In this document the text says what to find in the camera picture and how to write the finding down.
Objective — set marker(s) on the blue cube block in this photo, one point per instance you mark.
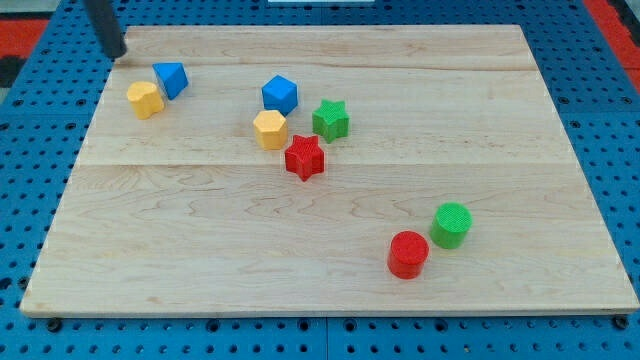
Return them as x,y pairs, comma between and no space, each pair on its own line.
280,94

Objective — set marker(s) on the red cylinder block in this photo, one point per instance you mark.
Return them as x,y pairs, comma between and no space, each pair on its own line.
407,255

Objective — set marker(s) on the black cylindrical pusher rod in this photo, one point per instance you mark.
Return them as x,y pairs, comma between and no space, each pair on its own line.
106,26

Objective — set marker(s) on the green cylinder block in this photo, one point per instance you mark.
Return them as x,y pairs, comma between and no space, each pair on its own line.
451,223

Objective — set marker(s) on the light wooden board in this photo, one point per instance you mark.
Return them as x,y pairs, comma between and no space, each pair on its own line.
184,215

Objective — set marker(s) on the yellow heart block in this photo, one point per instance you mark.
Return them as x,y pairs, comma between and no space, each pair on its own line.
145,99

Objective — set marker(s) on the blue triangle block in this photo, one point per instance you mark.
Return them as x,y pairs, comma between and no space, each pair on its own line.
172,78

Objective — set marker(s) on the yellow hexagon block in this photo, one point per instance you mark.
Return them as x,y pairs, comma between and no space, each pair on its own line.
271,130

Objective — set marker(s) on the green star block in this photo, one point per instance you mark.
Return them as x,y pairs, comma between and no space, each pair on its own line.
331,120

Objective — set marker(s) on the red star block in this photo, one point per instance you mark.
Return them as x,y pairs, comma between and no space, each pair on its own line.
305,157

